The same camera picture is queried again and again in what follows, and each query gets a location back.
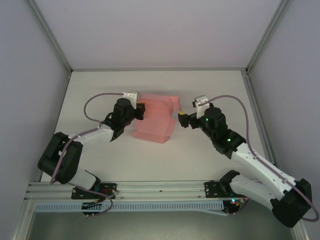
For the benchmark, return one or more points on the pink cardboard box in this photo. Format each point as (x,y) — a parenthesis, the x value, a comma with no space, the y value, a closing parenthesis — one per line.
(155,120)

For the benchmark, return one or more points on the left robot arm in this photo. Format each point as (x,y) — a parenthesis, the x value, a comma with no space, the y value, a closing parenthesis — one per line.
(60,160)

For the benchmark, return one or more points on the black electronics board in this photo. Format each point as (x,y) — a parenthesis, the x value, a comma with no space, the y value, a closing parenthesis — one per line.
(232,207)
(87,208)

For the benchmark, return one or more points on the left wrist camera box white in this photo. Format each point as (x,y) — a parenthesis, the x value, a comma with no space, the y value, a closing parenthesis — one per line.
(131,95)

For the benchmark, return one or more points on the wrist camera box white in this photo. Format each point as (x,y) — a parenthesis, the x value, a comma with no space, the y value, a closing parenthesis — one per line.
(200,102)
(131,95)

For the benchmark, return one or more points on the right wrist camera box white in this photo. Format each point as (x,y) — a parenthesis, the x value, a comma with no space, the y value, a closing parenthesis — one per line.
(200,102)

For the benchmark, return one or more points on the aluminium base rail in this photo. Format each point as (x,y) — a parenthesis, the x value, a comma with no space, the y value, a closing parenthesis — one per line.
(160,187)

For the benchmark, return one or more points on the aluminium frame post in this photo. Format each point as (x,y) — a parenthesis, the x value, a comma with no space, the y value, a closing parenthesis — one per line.
(267,35)
(50,35)

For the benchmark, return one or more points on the aluminium frame leg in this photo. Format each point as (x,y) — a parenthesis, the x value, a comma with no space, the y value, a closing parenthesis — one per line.
(303,232)
(22,220)

